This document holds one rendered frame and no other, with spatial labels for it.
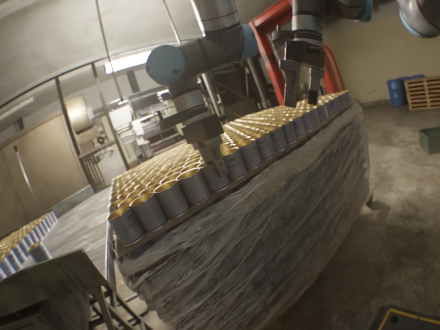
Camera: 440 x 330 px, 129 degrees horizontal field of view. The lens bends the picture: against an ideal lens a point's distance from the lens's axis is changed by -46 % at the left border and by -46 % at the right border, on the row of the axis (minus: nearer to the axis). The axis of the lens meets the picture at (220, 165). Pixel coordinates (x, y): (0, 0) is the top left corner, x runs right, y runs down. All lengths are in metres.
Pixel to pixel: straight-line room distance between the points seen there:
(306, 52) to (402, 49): 8.54
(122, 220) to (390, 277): 1.58
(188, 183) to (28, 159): 3.17
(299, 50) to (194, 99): 0.26
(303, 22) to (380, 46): 8.58
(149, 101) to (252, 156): 3.25
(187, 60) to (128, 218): 0.36
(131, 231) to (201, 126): 0.29
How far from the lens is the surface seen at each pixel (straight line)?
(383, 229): 1.96
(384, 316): 1.08
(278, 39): 0.53
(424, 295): 1.58
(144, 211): 0.47
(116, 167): 3.44
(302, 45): 0.45
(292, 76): 0.44
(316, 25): 0.50
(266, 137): 0.63
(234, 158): 0.55
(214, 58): 0.39
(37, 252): 0.74
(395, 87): 7.73
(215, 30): 0.37
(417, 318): 1.11
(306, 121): 0.83
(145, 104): 3.69
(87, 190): 1.92
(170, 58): 0.37
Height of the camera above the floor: 1.28
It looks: 13 degrees down
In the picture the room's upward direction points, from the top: 21 degrees counter-clockwise
